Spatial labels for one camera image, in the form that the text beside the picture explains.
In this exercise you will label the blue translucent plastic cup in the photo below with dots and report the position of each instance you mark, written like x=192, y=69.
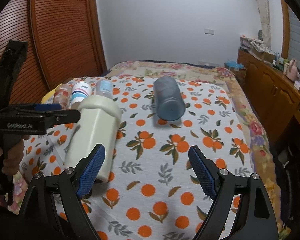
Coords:
x=168, y=100

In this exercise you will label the printed clear glass tumbler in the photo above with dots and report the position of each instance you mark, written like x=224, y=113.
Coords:
x=62, y=95

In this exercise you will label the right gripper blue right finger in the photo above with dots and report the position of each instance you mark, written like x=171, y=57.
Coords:
x=218, y=184

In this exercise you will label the white wall switch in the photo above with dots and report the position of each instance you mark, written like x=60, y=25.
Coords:
x=209, y=31

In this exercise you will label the brown wooden sideboard cabinet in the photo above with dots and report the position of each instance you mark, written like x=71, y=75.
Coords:
x=271, y=94

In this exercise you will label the cardboard box with cloths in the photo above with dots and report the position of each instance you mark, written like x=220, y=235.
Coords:
x=261, y=52

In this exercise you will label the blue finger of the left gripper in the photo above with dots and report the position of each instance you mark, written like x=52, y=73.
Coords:
x=48, y=107
x=60, y=117

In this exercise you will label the person's left hand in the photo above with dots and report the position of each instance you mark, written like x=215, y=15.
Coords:
x=14, y=157

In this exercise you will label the pink thermos jug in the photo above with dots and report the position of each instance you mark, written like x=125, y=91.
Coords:
x=292, y=70

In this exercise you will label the floral bed blanket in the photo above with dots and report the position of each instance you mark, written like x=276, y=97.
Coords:
x=252, y=129

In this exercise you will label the brown louvered wooden wardrobe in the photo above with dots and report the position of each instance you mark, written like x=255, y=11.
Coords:
x=64, y=42

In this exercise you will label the clear plastic labelled cup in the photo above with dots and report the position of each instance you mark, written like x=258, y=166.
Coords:
x=104, y=88

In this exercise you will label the beige tied curtain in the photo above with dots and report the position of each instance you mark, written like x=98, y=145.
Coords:
x=264, y=12

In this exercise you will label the yellow plush pillow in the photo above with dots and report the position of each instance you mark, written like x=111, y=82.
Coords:
x=47, y=96

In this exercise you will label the blue bag box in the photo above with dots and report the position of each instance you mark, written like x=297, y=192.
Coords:
x=237, y=69

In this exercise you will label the grey window blind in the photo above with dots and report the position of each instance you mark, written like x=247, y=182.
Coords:
x=294, y=37

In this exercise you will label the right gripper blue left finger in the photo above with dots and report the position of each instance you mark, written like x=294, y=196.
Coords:
x=73, y=184

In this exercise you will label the striped white paper cup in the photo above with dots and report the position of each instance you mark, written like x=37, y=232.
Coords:
x=80, y=91

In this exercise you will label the white wall socket strip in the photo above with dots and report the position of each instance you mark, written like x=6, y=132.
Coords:
x=208, y=64

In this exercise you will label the orange print white cloth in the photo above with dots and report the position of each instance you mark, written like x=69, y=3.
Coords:
x=152, y=154

